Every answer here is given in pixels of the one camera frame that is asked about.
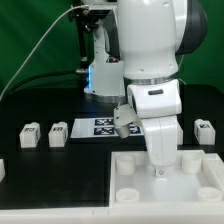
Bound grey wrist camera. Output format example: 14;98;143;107
114;104;141;138

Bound white L-shaped obstacle fence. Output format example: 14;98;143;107
0;202;224;224

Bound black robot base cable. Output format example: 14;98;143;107
0;68;90;98

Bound white fiducial marker sheet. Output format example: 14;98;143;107
69;117;146;139

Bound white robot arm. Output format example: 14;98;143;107
103;0;207;177

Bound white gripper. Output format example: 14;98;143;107
127;81;182;178

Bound white square table top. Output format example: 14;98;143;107
109;150;224;206

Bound white camera cable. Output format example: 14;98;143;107
0;4;90;101

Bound black camera stand pole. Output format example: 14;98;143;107
68;3;98;67

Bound white part at left edge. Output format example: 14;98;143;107
0;159;5;183

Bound grey camera on stand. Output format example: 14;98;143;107
89;9;111;17

